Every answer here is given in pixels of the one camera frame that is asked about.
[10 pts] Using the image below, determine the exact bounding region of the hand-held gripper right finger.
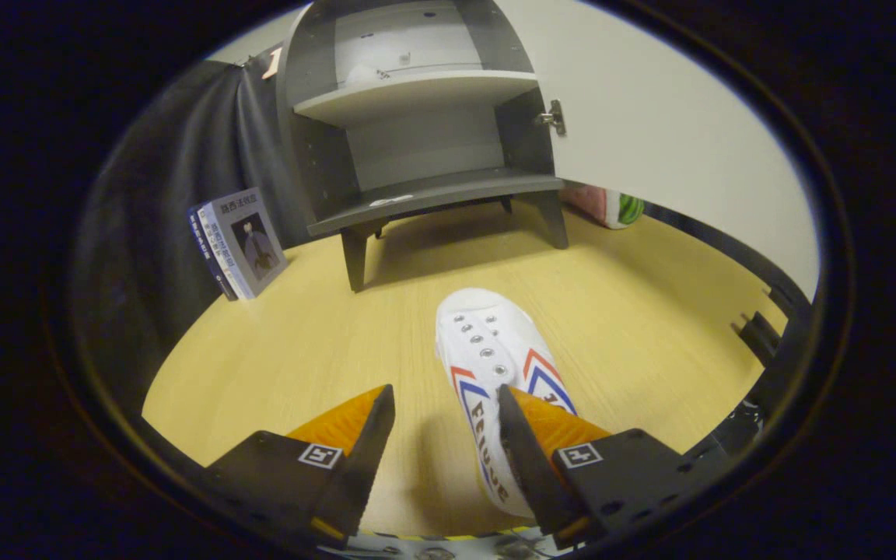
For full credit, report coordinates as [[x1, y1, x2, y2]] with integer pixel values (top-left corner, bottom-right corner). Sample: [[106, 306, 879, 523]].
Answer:
[[497, 383, 733, 545]]

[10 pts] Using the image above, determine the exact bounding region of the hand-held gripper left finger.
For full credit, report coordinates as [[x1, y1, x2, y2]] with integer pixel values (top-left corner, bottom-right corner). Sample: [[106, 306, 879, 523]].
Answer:
[[203, 383, 397, 549]]

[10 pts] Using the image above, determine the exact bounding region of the white canvas shoe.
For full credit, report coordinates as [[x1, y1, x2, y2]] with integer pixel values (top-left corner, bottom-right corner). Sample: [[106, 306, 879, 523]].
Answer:
[[435, 288, 579, 520]]

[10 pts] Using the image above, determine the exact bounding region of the white shoe cabinet door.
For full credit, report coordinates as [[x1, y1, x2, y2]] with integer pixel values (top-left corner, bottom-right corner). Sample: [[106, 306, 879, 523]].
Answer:
[[495, 0, 821, 300]]

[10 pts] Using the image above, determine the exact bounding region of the metal door hinge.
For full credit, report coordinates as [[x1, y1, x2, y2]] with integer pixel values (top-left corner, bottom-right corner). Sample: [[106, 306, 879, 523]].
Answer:
[[535, 99, 567, 138]]

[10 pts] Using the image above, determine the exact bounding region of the grey book with figure cover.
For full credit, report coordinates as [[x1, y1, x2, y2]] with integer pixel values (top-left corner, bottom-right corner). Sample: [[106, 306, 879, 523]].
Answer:
[[201, 187, 289, 300]]

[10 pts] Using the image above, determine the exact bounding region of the watermelon slice toy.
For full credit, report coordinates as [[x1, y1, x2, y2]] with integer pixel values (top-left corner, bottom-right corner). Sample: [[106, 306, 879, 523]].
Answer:
[[561, 183, 646, 230]]

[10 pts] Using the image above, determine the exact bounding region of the black backdrop cloth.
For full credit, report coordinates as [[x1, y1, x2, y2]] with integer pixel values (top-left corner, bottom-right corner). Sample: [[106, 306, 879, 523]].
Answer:
[[75, 47, 317, 390]]

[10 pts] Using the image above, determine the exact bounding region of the black metal bracket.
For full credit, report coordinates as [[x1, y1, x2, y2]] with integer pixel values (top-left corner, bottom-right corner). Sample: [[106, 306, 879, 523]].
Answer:
[[732, 311, 783, 366]]

